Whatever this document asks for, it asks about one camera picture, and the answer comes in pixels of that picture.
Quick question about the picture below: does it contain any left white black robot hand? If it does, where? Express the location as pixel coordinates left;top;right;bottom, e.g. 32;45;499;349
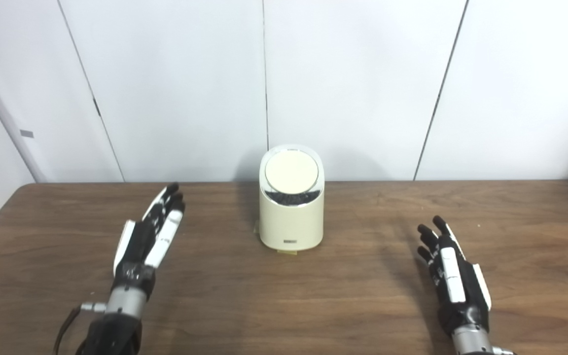
112;182;186;301

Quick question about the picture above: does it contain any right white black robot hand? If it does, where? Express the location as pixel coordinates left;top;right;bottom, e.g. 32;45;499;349
416;215;492;336

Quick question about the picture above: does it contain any cream-colored bin body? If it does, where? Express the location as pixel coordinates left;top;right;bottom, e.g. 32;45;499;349
258;144;325;251

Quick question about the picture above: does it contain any round cream bin lid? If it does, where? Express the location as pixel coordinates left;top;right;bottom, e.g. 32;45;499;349
264;150;320;193

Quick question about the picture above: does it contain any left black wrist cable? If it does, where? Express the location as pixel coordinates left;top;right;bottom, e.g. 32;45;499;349
53;302;107;355

